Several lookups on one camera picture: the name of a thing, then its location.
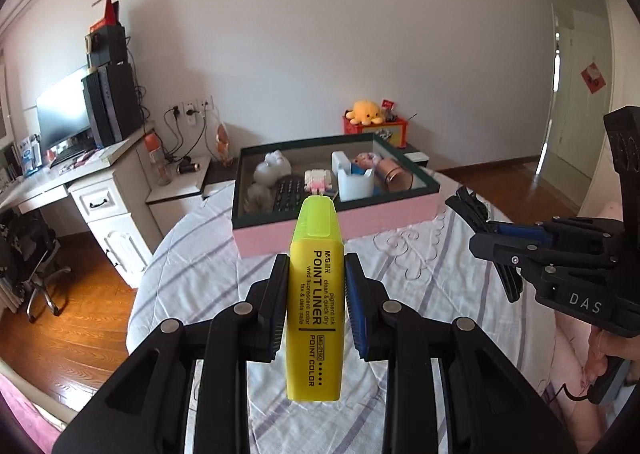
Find yellow highlighter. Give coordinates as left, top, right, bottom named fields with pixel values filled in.
left=286, top=194, right=346, bottom=403

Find white nightstand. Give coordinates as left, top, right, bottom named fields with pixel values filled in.
left=146, top=155, right=213, bottom=237

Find striped white blanket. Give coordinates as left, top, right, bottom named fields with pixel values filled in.
left=125, top=167, right=561, bottom=454

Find orange snack bag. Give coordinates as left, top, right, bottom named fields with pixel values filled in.
left=215, top=121, right=235, bottom=166

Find black top low cabinet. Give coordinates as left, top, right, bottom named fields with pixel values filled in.
left=202, top=139, right=431, bottom=200

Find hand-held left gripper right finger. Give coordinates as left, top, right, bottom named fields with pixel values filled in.
left=344, top=251, right=593, bottom=454

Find orange cap bottle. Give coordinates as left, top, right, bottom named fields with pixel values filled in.
left=144, top=133, right=173, bottom=186

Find red door decoration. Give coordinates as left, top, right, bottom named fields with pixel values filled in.
left=580, top=63, right=607, bottom=94

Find pink quilt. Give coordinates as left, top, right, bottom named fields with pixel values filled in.
left=552, top=199, right=640, bottom=454

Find black computer monitor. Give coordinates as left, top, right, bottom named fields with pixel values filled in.
left=36, top=65, right=93, bottom=155

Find red crate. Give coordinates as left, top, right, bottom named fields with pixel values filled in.
left=342, top=114, right=410, bottom=150

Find white desk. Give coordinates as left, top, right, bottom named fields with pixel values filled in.
left=0, top=121, right=156, bottom=290

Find black office chair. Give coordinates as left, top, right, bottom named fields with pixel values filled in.
left=0, top=209, right=71, bottom=322

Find black box with round dial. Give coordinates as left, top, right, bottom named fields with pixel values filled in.
left=85, top=24, right=128, bottom=68

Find white wall sockets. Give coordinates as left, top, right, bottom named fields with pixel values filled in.
left=167, top=95, right=216, bottom=125

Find yellow octopus plush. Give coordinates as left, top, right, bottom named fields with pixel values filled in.
left=347, top=100, right=385, bottom=125

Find rose gold tin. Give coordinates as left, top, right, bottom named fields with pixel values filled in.
left=372, top=157, right=413, bottom=193

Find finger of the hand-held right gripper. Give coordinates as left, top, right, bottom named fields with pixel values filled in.
left=487, top=218, right=626, bottom=255
left=469, top=233, right=616, bottom=285

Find red card box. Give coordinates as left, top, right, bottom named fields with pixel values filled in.
left=90, top=0, right=121, bottom=32

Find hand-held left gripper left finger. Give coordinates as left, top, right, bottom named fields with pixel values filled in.
left=51, top=253, right=291, bottom=454

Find clear glass bottle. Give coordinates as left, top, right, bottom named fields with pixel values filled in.
left=247, top=183, right=273, bottom=212

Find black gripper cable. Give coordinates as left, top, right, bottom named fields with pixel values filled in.
left=542, top=381, right=591, bottom=405

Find blue box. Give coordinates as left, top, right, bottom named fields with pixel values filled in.
left=17, top=134, right=42, bottom=170

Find pink bedding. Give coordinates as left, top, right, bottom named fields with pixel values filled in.
left=0, top=364, right=66, bottom=435

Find black remote control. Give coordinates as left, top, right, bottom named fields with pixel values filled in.
left=271, top=175, right=307, bottom=213

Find black computer tower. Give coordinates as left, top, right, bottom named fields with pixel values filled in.
left=81, top=62, right=143, bottom=147

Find pink storage box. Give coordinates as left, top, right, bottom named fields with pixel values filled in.
left=231, top=134, right=441, bottom=259

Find pink white block toy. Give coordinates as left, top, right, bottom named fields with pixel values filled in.
left=302, top=168, right=335, bottom=195

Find white door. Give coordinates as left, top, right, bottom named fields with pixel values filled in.
left=540, top=4, right=613, bottom=200

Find person's right hand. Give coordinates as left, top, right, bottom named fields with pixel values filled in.
left=586, top=327, right=626, bottom=377

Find black power cables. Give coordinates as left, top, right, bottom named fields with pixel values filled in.
left=125, top=47, right=221, bottom=165

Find white cup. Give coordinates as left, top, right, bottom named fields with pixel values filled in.
left=337, top=167, right=376, bottom=201

